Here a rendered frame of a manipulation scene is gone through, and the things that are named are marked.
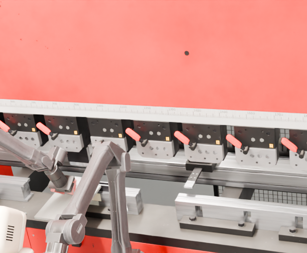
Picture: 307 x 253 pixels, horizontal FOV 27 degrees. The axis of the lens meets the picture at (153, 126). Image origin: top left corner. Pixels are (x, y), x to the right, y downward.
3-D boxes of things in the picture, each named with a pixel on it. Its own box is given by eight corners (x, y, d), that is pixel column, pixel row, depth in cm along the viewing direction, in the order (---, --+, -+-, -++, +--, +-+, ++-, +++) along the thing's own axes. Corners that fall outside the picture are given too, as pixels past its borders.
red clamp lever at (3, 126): (-5, 121, 264) (13, 135, 264) (0, 117, 267) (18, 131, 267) (-7, 124, 265) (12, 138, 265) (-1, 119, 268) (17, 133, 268)
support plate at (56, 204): (34, 218, 254) (33, 216, 254) (64, 183, 276) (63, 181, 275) (73, 223, 248) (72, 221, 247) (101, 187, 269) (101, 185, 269)
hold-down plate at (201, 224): (179, 228, 256) (178, 222, 254) (183, 220, 260) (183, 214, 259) (252, 237, 245) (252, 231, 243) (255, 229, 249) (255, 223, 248)
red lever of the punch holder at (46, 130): (36, 124, 256) (55, 138, 256) (41, 119, 260) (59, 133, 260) (34, 126, 257) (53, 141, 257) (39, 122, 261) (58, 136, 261)
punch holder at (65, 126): (50, 150, 266) (42, 115, 258) (60, 140, 272) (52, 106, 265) (82, 152, 260) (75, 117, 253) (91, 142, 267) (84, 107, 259)
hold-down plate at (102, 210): (58, 213, 276) (56, 208, 275) (63, 206, 281) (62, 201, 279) (120, 221, 265) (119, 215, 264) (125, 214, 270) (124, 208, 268)
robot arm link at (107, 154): (93, 133, 228) (116, 131, 223) (109, 158, 236) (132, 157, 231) (41, 234, 199) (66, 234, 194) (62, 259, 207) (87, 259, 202)
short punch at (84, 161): (69, 165, 271) (65, 146, 267) (71, 163, 272) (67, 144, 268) (90, 167, 267) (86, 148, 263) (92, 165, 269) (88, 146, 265)
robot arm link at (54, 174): (40, 172, 248) (53, 173, 246) (46, 157, 252) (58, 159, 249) (47, 181, 253) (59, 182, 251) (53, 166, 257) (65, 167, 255)
